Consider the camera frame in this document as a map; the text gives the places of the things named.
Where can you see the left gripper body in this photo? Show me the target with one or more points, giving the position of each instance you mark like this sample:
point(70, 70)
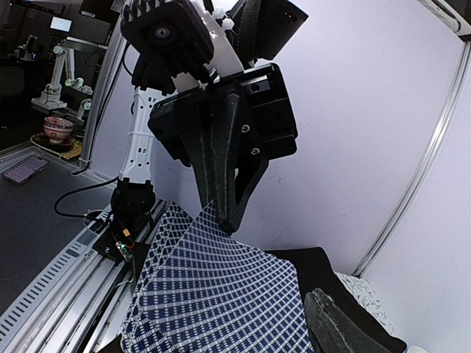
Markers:
point(257, 98)

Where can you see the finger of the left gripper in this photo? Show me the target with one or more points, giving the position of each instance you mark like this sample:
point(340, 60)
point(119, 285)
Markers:
point(207, 130)
point(250, 164)

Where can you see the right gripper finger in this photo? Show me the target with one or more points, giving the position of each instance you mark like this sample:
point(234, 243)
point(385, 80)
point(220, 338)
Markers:
point(330, 330)

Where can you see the blue playing card deck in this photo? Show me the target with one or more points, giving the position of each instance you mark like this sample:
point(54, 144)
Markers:
point(202, 291)

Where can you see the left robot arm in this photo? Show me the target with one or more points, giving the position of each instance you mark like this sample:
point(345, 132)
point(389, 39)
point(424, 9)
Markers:
point(249, 35)

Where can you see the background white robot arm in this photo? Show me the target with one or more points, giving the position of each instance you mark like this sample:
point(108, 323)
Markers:
point(63, 74)

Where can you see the black poker mat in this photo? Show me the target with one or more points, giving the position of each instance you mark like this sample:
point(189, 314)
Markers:
point(315, 272)

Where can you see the white ceramic bowl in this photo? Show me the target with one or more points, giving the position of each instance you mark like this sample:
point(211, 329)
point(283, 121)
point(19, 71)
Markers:
point(415, 349)

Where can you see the red white patterned bowl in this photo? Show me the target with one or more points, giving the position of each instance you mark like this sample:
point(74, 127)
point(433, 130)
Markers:
point(57, 129)

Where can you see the purple phone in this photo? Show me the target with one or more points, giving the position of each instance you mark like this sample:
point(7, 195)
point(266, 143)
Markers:
point(25, 169)

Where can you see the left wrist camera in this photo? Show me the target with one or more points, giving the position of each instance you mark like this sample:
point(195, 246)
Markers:
point(170, 35)

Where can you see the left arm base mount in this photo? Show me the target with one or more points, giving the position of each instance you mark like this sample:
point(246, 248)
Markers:
point(131, 208)

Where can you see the left aluminium frame post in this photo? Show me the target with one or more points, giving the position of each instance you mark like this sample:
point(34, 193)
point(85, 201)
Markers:
point(424, 165)

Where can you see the aluminium front rail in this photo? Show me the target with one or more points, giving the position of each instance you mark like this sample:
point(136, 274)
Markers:
point(76, 303)

